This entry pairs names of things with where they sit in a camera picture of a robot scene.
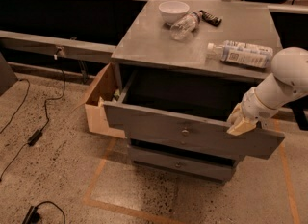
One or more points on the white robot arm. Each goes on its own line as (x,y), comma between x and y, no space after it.
(287,82)

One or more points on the grey top drawer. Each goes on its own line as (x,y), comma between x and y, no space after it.
(157,104)

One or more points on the black plug with cable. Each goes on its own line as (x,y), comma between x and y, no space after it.
(32,216)

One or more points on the grey drawer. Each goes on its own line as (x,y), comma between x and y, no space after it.
(164,142)
(180,164)
(157,104)

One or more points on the open cardboard box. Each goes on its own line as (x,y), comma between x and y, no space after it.
(101,89)

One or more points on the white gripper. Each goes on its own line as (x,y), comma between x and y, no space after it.
(257,106)

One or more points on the labelled plastic water bottle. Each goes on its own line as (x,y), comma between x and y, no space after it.
(251,55)

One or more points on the black remote control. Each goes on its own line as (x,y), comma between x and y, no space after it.
(210,19)

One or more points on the white ceramic bowl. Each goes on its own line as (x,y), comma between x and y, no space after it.
(172,11)

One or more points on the grey bottom drawer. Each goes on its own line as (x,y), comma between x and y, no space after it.
(180,164)

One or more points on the grey drawer cabinet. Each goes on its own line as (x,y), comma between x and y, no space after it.
(174,106)

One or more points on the clear empty plastic bottle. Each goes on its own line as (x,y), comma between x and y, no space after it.
(180,29)

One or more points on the black power adapter with cable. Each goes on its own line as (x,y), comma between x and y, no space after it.
(31,141)

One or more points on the grey middle drawer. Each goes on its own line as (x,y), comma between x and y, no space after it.
(164,142)

